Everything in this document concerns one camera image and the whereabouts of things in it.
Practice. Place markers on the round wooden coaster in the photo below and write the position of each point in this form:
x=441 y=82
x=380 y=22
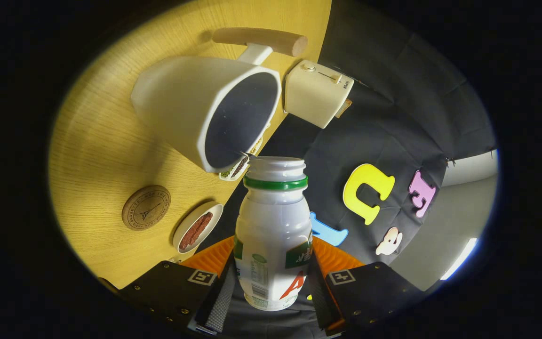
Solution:
x=146 y=208

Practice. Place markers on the red sausage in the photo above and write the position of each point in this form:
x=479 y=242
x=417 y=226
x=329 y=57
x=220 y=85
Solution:
x=191 y=237
x=203 y=225

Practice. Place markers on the cream toaster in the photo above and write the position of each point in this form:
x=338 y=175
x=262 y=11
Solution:
x=311 y=94

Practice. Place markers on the white divided bean dish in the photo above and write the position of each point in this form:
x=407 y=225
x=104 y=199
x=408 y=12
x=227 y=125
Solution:
x=235 y=169

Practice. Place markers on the wooden table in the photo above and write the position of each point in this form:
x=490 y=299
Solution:
x=101 y=155

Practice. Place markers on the bread slice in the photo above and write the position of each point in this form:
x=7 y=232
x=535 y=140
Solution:
x=344 y=108

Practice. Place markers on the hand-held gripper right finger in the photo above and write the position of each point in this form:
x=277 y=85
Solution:
x=374 y=287

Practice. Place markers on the white round plate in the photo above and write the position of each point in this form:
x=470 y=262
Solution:
x=186 y=225

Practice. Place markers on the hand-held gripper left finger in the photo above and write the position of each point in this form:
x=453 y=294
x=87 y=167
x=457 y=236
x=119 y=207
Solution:
x=172 y=287

